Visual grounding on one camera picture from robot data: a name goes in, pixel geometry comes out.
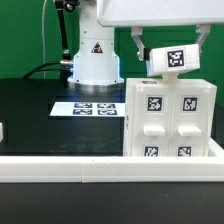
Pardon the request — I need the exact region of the white cabinet top block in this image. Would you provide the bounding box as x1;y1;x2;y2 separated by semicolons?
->
147;44;200;77

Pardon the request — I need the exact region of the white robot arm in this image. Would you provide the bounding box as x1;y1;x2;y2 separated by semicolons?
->
68;0;224;90

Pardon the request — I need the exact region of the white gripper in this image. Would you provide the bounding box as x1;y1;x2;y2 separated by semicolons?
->
97;0;224;61

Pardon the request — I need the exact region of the black cable on left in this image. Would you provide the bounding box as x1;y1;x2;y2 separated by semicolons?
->
22;0;81;80

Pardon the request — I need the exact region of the white cabinet body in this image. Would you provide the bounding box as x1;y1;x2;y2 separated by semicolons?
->
123;78;217;157

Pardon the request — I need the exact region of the white marker base plate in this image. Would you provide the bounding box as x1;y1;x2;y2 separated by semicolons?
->
50;102;125;117

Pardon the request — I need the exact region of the grey thin cable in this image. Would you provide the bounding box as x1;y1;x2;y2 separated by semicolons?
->
41;0;50;80

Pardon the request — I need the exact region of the white L-shaped obstacle frame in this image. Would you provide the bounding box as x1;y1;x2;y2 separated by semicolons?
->
0;122;224;184

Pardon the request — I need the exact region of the white cabinet door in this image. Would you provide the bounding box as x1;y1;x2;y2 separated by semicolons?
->
134;87;173;157
169;87;216;157

